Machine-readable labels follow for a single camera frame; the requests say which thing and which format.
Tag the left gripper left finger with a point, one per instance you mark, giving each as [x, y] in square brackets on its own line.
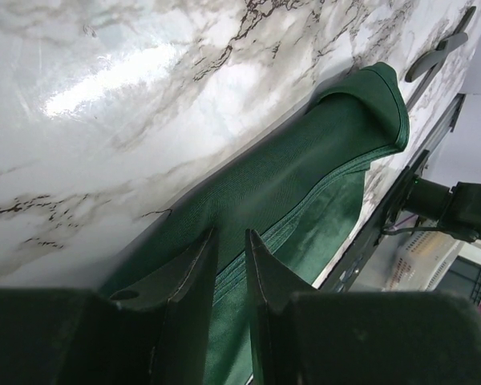
[152, 332]

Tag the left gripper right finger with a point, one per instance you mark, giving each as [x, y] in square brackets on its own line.
[301, 335]

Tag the dark green cloth napkin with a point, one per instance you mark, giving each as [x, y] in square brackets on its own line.
[300, 188]

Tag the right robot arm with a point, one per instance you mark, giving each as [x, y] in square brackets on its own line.
[456, 211]

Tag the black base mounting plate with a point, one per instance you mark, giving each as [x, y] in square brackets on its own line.
[341, 273]

